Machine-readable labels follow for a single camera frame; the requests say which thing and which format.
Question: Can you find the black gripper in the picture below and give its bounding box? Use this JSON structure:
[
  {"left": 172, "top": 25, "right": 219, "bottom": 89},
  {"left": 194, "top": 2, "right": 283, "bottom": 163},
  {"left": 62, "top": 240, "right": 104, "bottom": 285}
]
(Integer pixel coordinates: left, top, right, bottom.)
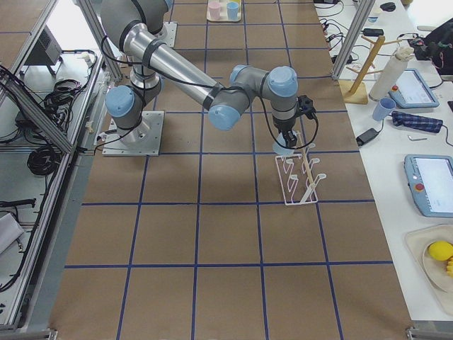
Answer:
[{"left": 274, "top": 118, "right": 297, "bottom": 147}]

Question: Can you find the light blue ikea cup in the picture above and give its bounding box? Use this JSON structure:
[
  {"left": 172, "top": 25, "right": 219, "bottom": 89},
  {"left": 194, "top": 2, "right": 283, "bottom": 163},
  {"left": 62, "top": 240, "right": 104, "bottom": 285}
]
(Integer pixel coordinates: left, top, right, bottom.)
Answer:
[{"left": 273, "top": 133, "right": 294, "bottom": 156}]

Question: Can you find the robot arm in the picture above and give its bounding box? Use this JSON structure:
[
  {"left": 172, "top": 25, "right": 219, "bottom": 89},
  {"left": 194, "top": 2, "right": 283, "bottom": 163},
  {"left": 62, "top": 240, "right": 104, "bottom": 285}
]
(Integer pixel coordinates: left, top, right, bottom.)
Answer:
[{"left": 101, "top": 1, "right": 317, "bottom": 150}]

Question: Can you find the blue cup on desk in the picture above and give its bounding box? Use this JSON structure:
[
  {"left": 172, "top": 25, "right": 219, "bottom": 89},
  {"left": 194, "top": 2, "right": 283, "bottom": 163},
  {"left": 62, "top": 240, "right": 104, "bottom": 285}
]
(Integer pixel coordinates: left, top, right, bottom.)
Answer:
[{"left": 372, "top": 97, "right": 396, "bottom": 121}]

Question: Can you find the blue cup on tray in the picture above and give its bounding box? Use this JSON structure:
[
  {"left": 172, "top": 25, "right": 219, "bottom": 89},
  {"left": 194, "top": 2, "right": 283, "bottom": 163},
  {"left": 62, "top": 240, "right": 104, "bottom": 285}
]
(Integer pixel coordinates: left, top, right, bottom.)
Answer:
[{"left": 226, "top": 1, "right": 239, "bottom": 21}]

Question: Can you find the pink plastic cup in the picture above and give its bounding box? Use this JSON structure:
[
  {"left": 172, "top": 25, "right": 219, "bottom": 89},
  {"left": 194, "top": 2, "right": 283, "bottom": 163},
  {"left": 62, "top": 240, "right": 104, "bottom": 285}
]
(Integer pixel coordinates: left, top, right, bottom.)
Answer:
[{"left": 207, "top": 1, "right": 222, "bottom": 21}]

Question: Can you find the wooden stand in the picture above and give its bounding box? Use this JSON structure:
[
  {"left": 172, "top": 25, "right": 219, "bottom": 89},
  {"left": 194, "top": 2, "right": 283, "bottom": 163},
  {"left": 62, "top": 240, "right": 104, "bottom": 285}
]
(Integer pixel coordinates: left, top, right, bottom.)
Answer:
[{"left": 338, "top": 35, "right": 402, "bottom": 105}]

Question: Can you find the black power adapter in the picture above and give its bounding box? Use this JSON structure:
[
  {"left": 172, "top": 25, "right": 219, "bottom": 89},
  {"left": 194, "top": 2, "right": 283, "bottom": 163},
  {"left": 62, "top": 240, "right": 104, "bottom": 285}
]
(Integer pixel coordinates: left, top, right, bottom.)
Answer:
[{"left": 355, "top": 128, "right": 379, "bottom": 147}]

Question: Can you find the white water bottle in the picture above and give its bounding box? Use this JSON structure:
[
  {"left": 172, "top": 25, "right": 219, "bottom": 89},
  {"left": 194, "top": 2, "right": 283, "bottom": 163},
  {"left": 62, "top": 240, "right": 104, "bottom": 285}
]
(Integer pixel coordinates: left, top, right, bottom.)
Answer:
[{"left": 369, "top": 47, "right": 414, "bottom": 101}]

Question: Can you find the teach pendant tablet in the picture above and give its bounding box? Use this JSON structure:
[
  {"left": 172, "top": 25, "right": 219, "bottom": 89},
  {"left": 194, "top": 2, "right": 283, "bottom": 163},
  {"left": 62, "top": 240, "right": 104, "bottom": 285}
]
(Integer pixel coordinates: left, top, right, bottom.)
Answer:
[
  {"left": 389, "top": 68, "right": 439, "bottom": 109},
  {"left": 404, "top": 154, "right": 452, "bottom": 218}
]

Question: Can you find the cream plastic tray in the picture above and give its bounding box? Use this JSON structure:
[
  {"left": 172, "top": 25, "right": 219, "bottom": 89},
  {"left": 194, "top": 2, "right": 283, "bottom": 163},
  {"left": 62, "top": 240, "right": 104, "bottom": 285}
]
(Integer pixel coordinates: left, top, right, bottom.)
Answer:
[{"left": 207, "top": 0, "right": 242, "bottom": 23}]

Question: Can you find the blue plaid cloth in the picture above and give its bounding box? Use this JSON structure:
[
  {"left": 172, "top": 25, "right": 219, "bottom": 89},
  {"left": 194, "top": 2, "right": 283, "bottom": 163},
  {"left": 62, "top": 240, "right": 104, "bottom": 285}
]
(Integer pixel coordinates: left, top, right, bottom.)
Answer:
[{"left": 391, "top": 110, "right": 443, "bottom": 133}]

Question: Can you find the cream tray with fruit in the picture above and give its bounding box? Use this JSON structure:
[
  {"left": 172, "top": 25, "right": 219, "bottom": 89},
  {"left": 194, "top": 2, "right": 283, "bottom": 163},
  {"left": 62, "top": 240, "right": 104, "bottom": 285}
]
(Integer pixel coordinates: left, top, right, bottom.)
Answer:
[{"left": 405, "top": 225, "right": 452, "bottom": 316}]

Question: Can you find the yellow lemon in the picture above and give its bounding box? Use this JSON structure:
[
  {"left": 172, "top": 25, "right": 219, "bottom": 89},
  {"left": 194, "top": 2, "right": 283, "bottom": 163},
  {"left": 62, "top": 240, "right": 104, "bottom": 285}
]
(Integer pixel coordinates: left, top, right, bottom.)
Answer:
[{"left": 428, "top": 240, "right": 453, "bottom": 261}]

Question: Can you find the white wire dish rack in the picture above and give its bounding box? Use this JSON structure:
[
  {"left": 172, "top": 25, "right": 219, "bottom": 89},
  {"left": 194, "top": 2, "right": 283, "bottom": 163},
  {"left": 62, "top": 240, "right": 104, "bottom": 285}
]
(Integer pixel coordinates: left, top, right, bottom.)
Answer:
[{"left": 273, "top": 133, "right": 327, "bottom": 206}]

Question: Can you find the aluminium frame post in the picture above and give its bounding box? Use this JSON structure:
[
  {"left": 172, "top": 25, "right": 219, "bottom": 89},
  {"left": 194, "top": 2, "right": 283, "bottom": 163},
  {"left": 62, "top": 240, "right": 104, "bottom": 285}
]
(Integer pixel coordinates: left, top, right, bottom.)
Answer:
[{"left": 331, "top": 0, "right": 375, "bottom": 80}]

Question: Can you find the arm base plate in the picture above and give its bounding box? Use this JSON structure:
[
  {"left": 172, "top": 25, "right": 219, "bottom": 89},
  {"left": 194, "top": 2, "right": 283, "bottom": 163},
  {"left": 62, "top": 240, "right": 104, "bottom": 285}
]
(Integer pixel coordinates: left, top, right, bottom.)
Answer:
[
  {"left": 102, "top": 111, "right": 165, "bottom": 157},
  {"left": 155, "top": 21, "right": 178, "bottom": 47}
]

